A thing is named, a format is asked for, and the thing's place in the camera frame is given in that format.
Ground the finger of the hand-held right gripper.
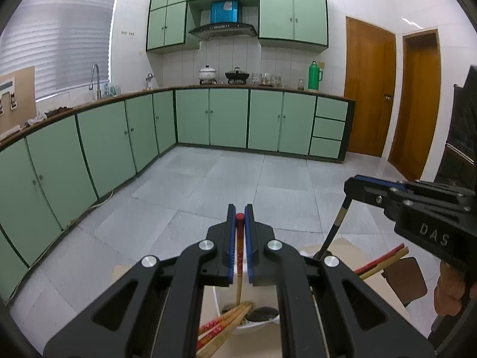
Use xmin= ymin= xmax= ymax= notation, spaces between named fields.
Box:
xmin=356 ymin=175 xmax=408 ymax=192
xmin=343 ymin=176 xmax=396 ymax=206

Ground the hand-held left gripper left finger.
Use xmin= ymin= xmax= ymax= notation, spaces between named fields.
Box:
xmin=44 ymin=204 xmax=237 ymax=358

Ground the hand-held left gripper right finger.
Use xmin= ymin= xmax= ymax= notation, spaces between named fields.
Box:
xmin=244 ymin=203 xmax=435 ymax=358

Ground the red-capped wooden chopstick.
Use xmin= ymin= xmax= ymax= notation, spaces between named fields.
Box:
xmin=235 ymin=212 xmax=247 ymax=305

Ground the black tan-banded utensil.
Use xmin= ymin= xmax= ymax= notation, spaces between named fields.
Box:
xmin=314 ymin=197 xmax=353 ymax=261

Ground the white two-compartment utensil holder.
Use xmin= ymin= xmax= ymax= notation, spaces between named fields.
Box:
xmin=199 ymin=245 xmax=329 ymax=358

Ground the red patterned wooden chopstick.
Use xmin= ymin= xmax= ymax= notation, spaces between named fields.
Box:
xmin=196 ymin=304 xmax=255 ymax=352
xmin=354 ymin=243 xmax=405 ymax=274
xmin=197 ymin=301 xmax=251 ymax=338

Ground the person's right hand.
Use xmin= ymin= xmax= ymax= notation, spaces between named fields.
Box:
xmin=433 ymin=260 xmax=472 ymax=317

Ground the plain wooden chopstick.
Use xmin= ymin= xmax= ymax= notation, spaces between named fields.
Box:
xmin=358 ymin=247 xmax=410 ymax=280
xmin=197 ymin=324 xmax=232 ymax=358

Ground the green drawer stack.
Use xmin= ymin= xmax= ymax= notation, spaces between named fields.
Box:
xmin=309 ymin=96 xmax=349 ymax=159

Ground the brown wooden door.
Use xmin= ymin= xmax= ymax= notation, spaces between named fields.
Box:
xmin=388 ymin=29 xmax=442 ymax=182
xmin=343 ymin=16 xmax=397 ymax=158

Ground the short green base cabinet run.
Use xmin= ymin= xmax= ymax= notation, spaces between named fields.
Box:
xmin=174 ymin=87 xmax=355 ymax=165

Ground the green thermos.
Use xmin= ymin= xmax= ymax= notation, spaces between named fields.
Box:
xmin=307 ymin=61 xmax=324 ymax=92

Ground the long green base cabinet run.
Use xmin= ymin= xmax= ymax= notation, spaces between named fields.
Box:
xmin=0 ymin=89 xmax=177 ymax=303

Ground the black wok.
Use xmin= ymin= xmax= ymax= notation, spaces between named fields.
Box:
xmin=224 ymin=67 xmax=251 ymax=85

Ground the white cooking pot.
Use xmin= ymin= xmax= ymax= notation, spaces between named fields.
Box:
xmin=199 ymin=65 xmax=218 ymax=85

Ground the metal kitchen faucet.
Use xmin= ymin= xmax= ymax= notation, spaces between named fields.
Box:
xmin=90 ymin=63 xmax=102 ymax=101

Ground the range hood with blue film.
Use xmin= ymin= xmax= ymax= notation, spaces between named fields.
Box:
xmin=188 ymin=0 xmax=258 ymax=40

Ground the wooden board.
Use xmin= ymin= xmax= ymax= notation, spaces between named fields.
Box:
xmin=0 ymin=66 xmax=37 ymax=135

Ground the white window blind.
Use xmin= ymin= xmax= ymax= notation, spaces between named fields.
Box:
xmin=0 ymin=0 xmax=120 ymax=101

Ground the floor cable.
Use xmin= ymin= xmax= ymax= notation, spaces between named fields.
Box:
xmin=87 ymin=188 xmax=114 ymax=210

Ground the large green wall cabinet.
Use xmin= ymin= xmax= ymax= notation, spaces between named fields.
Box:
xmin=258 ymin=0 xmax=329 ymax=49

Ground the green corner wall cabinet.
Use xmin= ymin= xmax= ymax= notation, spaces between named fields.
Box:
xmin=146 ymin=0 xmax=202 ymax=53

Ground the white bracket on board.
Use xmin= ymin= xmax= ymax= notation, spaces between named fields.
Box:
xmin=0 ymin=80 xmax=18 ymax=115

